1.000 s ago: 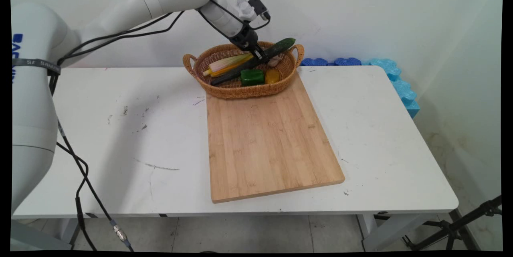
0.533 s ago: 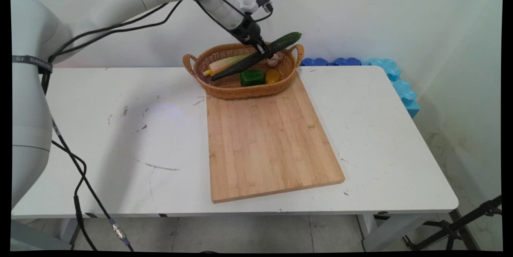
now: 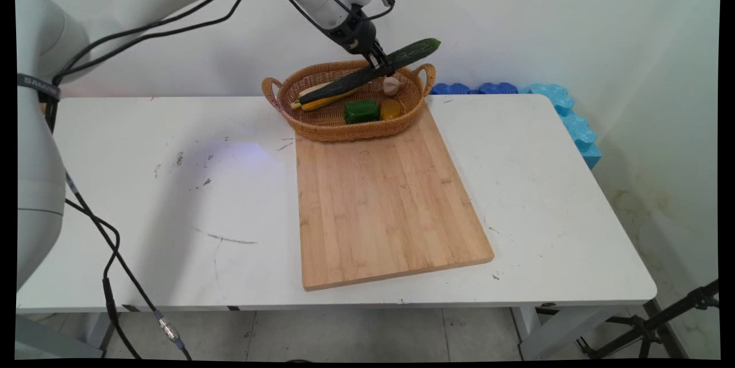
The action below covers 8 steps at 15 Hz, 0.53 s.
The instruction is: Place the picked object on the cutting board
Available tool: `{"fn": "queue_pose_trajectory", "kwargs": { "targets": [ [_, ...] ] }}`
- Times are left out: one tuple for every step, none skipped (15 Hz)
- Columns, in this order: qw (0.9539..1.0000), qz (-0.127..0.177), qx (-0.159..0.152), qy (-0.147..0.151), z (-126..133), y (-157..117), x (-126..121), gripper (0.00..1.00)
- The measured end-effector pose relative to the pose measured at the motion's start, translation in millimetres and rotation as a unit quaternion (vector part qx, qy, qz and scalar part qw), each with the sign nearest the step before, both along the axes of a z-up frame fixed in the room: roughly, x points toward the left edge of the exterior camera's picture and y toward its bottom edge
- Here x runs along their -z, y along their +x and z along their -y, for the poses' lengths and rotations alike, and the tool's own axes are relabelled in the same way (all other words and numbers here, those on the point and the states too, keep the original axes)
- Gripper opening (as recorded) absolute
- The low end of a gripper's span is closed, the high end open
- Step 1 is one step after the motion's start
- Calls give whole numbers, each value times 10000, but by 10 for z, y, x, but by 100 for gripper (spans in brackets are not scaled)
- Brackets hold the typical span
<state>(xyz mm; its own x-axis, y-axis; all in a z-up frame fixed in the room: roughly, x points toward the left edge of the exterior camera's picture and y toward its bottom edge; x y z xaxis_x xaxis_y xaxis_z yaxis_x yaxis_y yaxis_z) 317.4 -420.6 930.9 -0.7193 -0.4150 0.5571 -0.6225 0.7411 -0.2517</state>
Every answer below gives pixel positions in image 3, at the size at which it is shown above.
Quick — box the light blue foam mat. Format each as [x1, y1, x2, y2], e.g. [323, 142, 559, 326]
[519, 83, 602, 170]

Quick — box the yellow bell pepper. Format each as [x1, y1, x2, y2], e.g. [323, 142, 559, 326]
[380, 98, 403, 122]

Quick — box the corn cob with pale husk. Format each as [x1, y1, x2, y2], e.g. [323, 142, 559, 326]
[290, 86, 361, 112]

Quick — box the black cable with metal connector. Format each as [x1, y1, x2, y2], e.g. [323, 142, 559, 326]
[62, 170, 194, 361]

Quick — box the bamboo cutting board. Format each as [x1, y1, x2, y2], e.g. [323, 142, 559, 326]
[295, 105, 495, 292]

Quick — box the long dark green cucumber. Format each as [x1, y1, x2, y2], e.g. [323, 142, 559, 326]
[299, 38, 442, 106]

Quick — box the dark blue foam mat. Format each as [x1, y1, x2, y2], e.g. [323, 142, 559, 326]
[430, 82, 521, 96]

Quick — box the white table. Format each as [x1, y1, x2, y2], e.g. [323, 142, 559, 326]
[16, 94, 658, 361]

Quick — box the black tripod stand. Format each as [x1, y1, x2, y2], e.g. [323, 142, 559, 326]
[537, 279, 719, 360]

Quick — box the woven wicker basket with handles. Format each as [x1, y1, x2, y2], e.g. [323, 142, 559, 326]
[262, 60, 436, 142]

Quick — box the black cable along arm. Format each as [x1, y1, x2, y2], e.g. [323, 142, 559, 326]
[51, 0, 257, 88]

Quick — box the green bell pepper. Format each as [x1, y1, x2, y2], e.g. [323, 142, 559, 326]
[343, 99, 381, 125]

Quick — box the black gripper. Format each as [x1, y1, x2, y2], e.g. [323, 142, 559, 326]
[330, 11, 394, 77]

